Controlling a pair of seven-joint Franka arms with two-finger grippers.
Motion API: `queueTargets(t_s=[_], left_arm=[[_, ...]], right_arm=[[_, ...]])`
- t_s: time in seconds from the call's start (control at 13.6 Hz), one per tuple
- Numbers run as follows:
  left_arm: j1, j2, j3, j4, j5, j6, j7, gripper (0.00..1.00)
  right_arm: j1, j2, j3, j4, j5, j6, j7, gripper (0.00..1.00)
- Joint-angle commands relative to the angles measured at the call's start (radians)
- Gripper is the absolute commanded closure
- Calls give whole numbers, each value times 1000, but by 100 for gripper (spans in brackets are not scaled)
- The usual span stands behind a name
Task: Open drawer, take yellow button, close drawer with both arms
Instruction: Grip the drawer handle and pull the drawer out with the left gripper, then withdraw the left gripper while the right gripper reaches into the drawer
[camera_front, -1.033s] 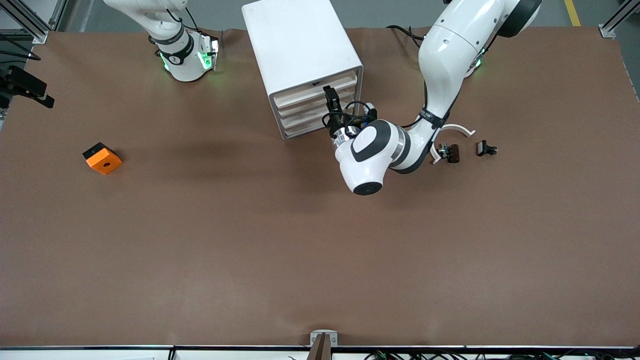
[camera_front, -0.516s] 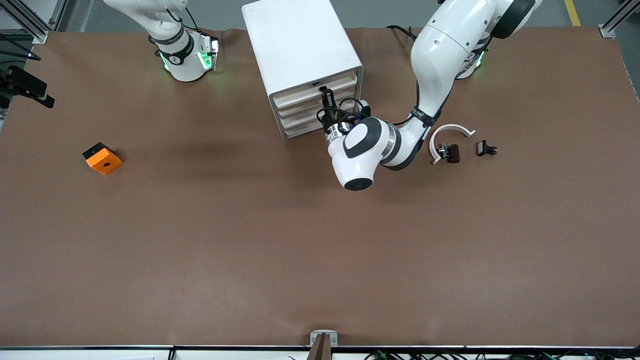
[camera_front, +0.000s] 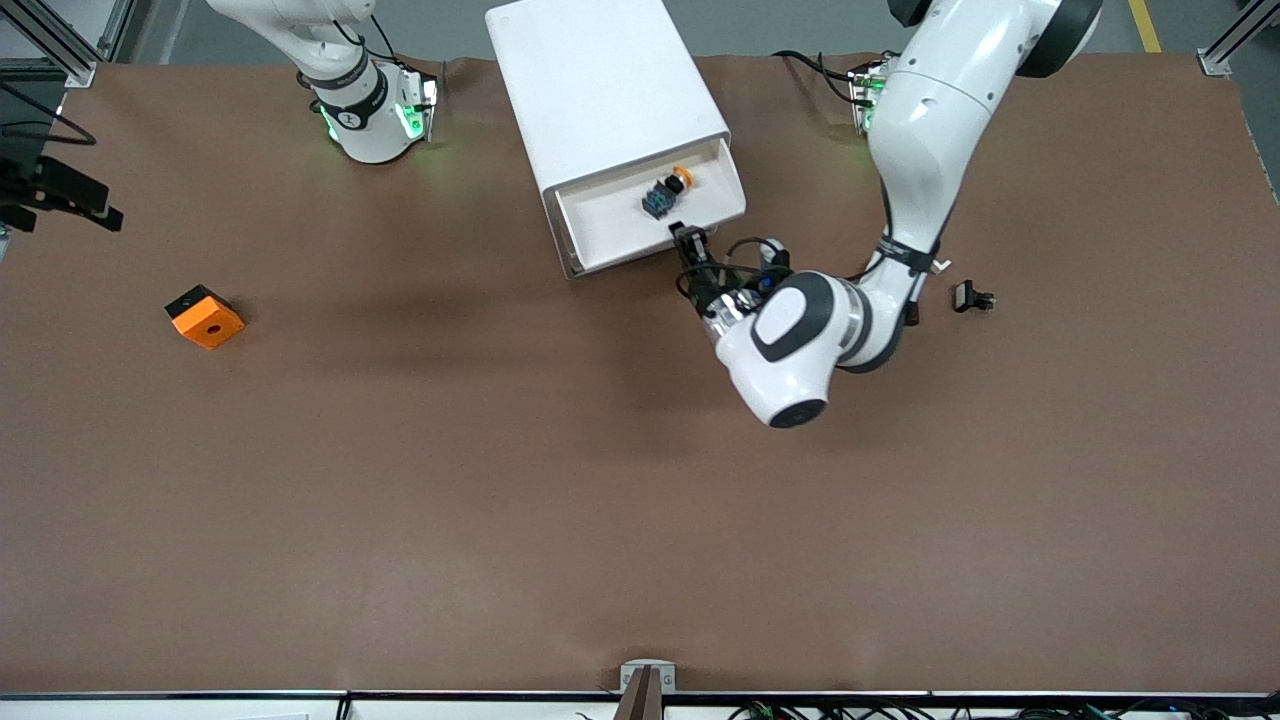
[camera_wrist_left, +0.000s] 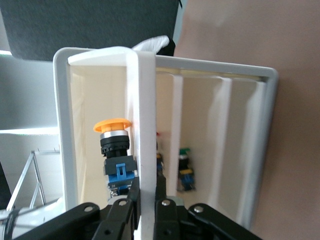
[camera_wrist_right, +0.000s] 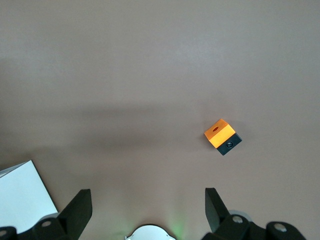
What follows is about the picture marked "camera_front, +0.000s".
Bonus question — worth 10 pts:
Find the orange-capped push button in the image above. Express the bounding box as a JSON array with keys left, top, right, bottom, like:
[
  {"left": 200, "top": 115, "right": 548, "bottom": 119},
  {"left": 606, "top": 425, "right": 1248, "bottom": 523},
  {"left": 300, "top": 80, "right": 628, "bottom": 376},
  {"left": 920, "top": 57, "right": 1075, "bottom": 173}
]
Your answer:
[{"left": 641, "top": 165, "right": 696, "bottom": 223}]

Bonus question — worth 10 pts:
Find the white drawer holding button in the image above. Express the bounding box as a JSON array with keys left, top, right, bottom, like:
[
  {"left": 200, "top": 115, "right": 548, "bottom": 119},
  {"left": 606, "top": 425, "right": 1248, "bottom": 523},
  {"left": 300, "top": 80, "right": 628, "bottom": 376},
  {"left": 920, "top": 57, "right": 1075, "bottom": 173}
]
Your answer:
[{"left": 545, "top": 137, "right": 748, "bottom": 281}]

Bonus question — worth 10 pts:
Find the white drawer cabinet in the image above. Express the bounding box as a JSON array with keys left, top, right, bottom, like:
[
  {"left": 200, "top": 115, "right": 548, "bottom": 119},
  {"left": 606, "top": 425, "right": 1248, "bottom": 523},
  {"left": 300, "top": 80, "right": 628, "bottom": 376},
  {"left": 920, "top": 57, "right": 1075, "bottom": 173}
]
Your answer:
[{"left": 485, "top": 0, "right": 731, "bottom": 281}]

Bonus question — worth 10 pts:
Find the orange box with hole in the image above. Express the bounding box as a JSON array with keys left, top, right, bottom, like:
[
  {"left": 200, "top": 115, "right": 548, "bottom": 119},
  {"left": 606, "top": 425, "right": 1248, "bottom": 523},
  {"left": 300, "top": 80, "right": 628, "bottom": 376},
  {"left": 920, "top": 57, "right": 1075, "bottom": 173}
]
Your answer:
[{"left": 164, "top": 284, "right": 246, "bottom": 351}]

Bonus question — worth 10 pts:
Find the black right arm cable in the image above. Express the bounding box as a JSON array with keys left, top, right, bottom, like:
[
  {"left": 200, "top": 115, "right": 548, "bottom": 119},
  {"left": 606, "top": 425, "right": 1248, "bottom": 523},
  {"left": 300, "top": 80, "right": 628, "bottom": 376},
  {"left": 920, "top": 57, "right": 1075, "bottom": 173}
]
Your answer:
[{"left": 0, "top": 80, "right": 98, "bottom": 147}]

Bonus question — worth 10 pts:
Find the aluminium frame profile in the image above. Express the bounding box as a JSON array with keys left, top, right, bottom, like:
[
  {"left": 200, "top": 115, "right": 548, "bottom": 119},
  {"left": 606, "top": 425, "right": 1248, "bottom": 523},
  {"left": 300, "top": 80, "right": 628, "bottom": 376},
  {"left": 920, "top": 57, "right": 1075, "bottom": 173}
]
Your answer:
[
  {"left": 0, "top": 0, "right": 136, "bottom": 89},
  {"left": 1198, "top": 0, "right": 1280, "bottom": 77}
]

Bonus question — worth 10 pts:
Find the black base cable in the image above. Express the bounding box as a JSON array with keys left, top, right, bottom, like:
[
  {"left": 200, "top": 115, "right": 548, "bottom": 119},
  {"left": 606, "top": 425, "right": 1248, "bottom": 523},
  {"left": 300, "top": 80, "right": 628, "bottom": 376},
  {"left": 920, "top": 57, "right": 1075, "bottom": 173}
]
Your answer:
[{"left": 772, "top": 48, "right": 871, "bottom": 106}]

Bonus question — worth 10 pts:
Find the grey metal bracket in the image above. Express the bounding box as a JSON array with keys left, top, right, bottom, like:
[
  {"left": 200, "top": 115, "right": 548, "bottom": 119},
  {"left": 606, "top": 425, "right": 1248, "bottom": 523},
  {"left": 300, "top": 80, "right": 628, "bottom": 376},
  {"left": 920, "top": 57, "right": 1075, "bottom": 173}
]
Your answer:
[{"left": 620, "top": 659, "right": 677, "bottom": 694}]

